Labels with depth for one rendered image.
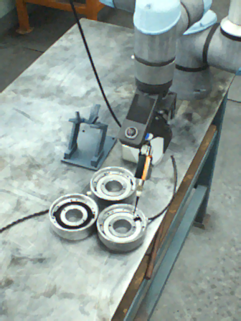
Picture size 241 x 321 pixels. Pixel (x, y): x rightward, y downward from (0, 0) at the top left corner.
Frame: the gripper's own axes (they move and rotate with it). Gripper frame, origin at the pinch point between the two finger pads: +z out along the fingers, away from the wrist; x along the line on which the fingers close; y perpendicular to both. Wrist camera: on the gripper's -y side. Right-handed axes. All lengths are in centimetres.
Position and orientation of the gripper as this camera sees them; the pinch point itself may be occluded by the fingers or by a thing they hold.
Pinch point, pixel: (145, 161)
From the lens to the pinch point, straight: 102.7
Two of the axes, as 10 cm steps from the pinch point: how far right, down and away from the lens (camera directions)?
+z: 0.0, 7.3, 6.9
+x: -9.3, -2.5, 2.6
